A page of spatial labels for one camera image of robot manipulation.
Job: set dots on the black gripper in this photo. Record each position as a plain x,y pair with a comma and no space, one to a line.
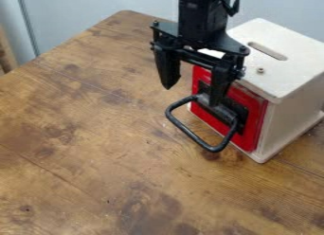
197,40

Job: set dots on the black metal drawer handle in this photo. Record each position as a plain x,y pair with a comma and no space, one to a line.
220,111

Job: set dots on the red drawer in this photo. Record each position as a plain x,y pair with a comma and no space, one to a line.
255,105

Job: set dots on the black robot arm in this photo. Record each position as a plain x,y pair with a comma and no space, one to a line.
197,40

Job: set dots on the white wooden box cabinet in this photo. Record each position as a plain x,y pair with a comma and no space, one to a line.
284,72

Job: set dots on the wooden object at left edge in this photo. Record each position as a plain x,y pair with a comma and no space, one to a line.
8,62

